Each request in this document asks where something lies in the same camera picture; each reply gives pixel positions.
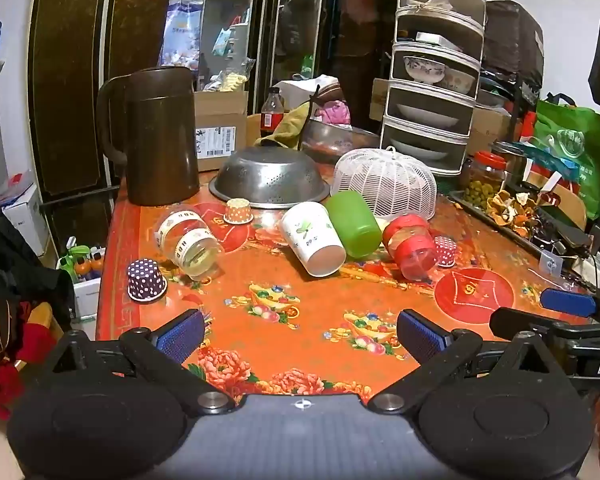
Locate white carton box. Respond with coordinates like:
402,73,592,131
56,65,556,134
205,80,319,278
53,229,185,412
0,175,48,256

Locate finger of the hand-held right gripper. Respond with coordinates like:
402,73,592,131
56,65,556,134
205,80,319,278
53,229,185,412
539,287,600,320
489,306,581,348

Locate metal colander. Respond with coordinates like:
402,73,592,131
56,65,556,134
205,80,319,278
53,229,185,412
209,146,331,209

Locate orange dotted paper cup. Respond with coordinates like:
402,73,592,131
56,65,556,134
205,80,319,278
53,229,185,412
223,198,255,225

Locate purple dotted paper cup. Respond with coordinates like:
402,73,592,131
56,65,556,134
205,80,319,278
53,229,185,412
126,258,168,302

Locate brown wooden wardrobe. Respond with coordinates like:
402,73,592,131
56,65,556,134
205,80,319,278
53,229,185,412
27,0,396,211

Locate red cloth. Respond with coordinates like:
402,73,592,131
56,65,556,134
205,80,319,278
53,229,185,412
0,322,56,421

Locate pale ceramic bowl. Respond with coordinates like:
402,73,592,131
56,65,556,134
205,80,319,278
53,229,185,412
442,66,478,95

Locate white deep plate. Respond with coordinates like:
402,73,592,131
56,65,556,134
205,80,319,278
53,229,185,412
395,104,461,128

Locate red dotted paper cup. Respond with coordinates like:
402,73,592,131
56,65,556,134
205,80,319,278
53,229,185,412
432,236,458,267

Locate orange printed tablecloth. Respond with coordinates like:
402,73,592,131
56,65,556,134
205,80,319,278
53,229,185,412
95,160,600,406

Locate dark clothing pile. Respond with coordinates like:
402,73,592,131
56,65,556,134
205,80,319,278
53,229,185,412
0,180,76,361

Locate box of small bottles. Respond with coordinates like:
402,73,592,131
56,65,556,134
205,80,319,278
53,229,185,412
57,237,103,321

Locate brown plastic pitcher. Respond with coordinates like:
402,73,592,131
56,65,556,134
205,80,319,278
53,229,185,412
96,66,201,207

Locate metal basin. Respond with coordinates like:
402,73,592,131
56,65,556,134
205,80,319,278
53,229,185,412
300,120,381,165

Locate cola bottle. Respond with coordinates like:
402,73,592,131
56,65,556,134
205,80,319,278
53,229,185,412
259,86,286,138

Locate green plastic cup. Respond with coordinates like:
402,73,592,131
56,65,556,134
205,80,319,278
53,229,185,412
326,190,383,260

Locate cardboard box with label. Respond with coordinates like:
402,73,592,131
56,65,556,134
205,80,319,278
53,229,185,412
194,90,248,172

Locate dark metal tray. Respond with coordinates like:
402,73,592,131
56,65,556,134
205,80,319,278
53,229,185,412
450,187,596,273

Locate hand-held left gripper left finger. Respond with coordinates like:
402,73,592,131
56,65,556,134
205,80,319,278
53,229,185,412
42,308,237,417

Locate floral ceramic bowl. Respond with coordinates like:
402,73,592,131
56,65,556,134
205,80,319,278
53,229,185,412
404,55,447,86

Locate white plastic food cover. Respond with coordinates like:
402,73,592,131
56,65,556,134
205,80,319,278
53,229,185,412
331,146,438,221

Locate plain cardboard box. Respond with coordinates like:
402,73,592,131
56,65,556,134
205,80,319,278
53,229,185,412
469,107,512,157

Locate white cup with leaf print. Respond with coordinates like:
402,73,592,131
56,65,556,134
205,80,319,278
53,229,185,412
279,201,347,278

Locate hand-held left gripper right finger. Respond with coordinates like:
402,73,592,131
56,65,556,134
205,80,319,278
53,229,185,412
367,309,571,417

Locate yellow-green cloth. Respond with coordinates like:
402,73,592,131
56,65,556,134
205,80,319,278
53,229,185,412
267,105,321,148

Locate glass jar with dark lid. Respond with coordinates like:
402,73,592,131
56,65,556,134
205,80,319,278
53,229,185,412
490,141,528,181

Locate green shopping bag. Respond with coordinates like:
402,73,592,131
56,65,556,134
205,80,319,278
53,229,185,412
532,100,600,221

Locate clear plastic cup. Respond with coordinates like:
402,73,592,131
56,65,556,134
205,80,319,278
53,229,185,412
154,205,224,281

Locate dark travel bag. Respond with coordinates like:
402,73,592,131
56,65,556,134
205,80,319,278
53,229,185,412
482,0,545,93

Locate glass jar with red lid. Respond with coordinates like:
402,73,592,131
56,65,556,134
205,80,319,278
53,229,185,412
461,151,508,209

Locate hanging snack bag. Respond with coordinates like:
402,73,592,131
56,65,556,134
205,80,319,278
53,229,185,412
159,0,206,72

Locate pink cloth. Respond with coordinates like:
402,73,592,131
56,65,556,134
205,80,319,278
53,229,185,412
315,101,352,126

